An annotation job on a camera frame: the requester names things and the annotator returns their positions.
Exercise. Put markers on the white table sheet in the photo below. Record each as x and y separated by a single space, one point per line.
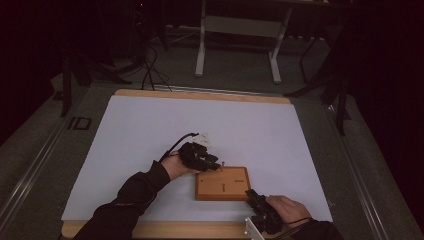
140 133

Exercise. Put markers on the black metal stand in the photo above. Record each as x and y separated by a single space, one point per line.
66 93
341 106

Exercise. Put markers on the person's right hand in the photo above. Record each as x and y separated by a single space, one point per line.
290 211

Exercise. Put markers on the silver-headed screw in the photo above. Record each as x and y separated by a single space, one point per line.
222 165

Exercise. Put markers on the black rectangular floor bracket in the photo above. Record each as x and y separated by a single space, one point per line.
71 123

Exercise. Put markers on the wooden board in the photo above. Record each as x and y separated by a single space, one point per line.
213 186

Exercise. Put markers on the metal floor rail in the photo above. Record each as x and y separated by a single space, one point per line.
360 186
30 173
216 90

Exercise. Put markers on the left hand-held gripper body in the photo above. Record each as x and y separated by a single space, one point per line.
193 156

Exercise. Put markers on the person's left hand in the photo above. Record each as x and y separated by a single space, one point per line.
175 166

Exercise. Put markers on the white metal desk frame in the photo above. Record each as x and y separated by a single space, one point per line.
200 50

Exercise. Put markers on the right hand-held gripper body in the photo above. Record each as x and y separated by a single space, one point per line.
268 220

